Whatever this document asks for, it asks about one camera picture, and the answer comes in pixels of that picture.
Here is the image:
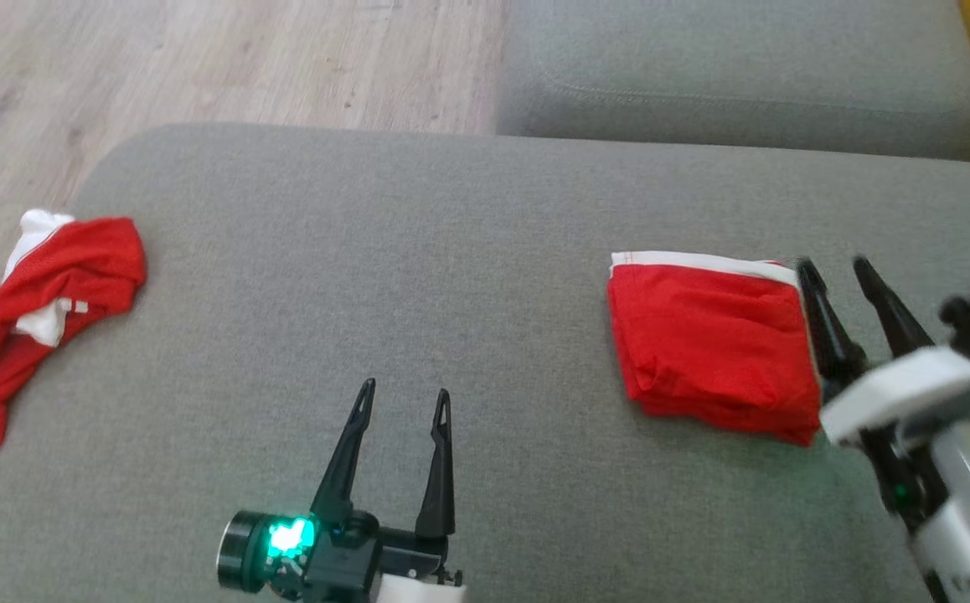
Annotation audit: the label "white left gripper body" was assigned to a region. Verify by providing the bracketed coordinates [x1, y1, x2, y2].
[217, 509, 470, 603]

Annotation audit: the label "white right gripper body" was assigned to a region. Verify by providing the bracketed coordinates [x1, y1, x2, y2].
[819, 345, 970, 529]

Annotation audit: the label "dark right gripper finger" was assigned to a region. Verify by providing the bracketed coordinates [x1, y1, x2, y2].
[853, 255, 936, 359]
[795, 258, 870, 402]

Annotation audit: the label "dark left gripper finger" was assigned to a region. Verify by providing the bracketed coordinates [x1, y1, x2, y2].
[311, 379, 377, 525]
[415, 388, 457, 538]

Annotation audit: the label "red shorts with white trim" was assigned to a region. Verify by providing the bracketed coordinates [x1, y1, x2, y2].
[606, 250, 826, 448]

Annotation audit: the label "red white basketball jersey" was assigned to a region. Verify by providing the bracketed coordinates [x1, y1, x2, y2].
[0, 209, 149, 481]

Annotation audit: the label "large grey sofa seat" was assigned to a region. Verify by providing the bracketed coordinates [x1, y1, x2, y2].
[0, 123, 970, 603]

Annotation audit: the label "small grey sofa cushion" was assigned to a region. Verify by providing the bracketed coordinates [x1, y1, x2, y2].
[495, 0, 970, 162]

